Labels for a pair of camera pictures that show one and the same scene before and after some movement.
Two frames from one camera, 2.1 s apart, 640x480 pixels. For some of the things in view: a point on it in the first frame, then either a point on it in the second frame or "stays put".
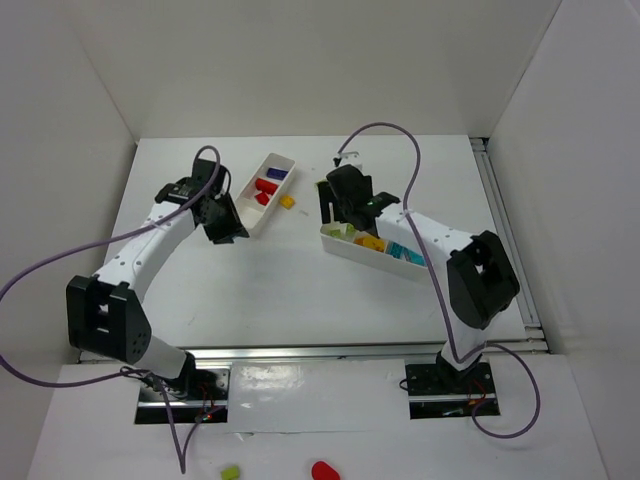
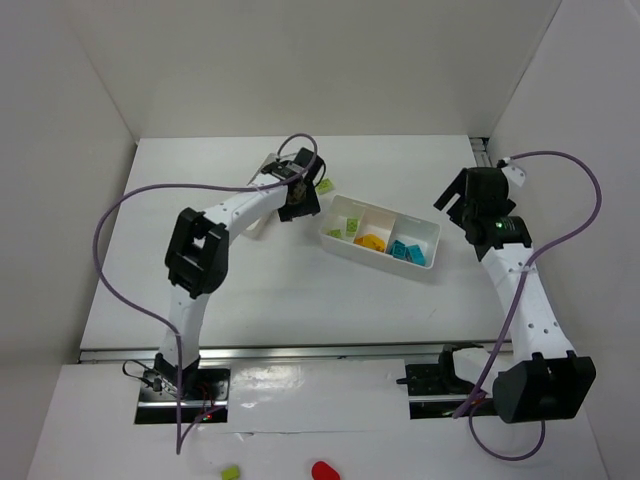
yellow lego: (370, 242) stays put
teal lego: (417, 258) stays put
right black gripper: (327, 201) -> (451, 192)
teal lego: (396, 250) stays put
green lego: (316, 184) stays put
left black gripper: (228, 226) -> (300, 203)
